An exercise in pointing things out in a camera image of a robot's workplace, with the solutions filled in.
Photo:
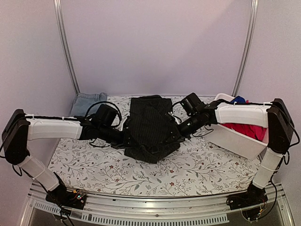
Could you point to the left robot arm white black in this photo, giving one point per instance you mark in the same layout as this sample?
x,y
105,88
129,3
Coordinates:
x,y
23,129

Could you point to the right aluminium frame post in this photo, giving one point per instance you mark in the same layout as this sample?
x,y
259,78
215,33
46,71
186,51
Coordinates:
x,y
247,46

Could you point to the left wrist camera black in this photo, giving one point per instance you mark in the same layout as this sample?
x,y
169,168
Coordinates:
x,y
104,115

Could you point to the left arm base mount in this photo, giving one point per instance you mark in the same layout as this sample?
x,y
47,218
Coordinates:
x,y
62,197

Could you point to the black striped garment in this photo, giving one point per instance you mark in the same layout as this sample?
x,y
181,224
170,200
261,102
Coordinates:
x,y
151,133

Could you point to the floral patterned table mat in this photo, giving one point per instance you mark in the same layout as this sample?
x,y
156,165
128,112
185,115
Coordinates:
x,y
198,167

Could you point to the left aluminium frame post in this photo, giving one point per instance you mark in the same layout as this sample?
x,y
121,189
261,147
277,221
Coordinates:
x,y
65,45

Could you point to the light blue denim skirt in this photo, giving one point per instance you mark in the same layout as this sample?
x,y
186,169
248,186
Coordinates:
x,y
83,101

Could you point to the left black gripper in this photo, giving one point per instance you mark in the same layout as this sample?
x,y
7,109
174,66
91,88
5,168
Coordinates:
x,y
122,141

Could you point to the blue garment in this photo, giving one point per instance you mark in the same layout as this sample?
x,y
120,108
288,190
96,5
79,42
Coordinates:
x,y
238,101

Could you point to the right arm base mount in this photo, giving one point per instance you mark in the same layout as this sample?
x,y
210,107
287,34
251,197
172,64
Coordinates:
x,y
253,196

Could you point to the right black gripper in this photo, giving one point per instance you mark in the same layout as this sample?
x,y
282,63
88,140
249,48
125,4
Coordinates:
x,y
182,135

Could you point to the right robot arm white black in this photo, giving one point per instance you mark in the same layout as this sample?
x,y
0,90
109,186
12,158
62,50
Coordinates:
x,y
281,129

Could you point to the aluminium frame post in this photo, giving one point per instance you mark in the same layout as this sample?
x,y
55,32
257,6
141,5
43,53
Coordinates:
x,y
65,45
247,46

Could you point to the aluminium front rail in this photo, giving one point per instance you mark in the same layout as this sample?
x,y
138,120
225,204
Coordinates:
x,y
117,210

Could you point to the white plastic laundry basket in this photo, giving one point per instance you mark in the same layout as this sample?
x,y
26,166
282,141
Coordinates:
x,y
236,142

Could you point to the red garment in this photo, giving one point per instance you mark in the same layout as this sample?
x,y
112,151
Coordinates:
x,y
252,131

